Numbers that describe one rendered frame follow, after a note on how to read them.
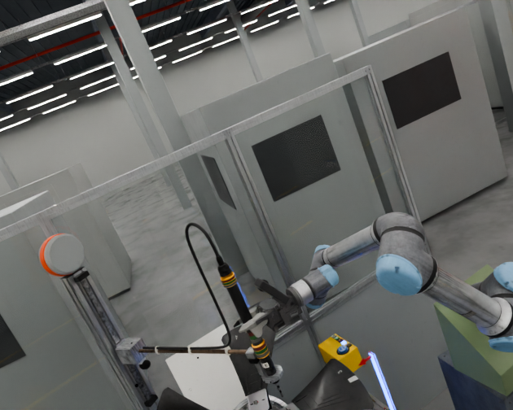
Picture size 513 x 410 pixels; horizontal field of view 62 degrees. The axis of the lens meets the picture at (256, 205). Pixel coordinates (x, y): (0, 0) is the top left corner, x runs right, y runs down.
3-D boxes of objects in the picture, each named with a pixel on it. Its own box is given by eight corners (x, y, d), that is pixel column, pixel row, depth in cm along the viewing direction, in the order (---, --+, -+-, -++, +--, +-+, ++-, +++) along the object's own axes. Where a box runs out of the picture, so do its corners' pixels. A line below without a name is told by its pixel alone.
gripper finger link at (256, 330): (250, 347, 124) (273, 329, 129) (242, 331, 123) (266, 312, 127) (244, 344, 127) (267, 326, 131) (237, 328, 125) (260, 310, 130)
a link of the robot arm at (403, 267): (542, 306, 126) (401, 220, 113) (548, 355, 118) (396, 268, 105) (506, 315, 136) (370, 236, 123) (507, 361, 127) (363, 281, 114)
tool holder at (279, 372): (253, 382, 134) (241, 358, 132) (263, 367, 140) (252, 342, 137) (278, 384, 129) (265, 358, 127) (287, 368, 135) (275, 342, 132)
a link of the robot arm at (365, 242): (405, 189, 119) (307, 245, 158) (402, 220, 113) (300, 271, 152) (436, 209, 122) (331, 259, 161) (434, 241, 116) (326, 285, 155)
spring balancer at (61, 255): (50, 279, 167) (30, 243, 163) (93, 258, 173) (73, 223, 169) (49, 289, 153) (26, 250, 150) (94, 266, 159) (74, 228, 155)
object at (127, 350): (121, 365, 168) (111, 347, 166) (133, 353, 174) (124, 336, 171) (138, 366, 162) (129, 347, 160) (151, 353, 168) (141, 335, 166)
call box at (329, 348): (325, 364, 188) (317, 345, 185) (343, 351, 191) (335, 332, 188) (347, 381, 173) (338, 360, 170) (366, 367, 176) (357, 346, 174)
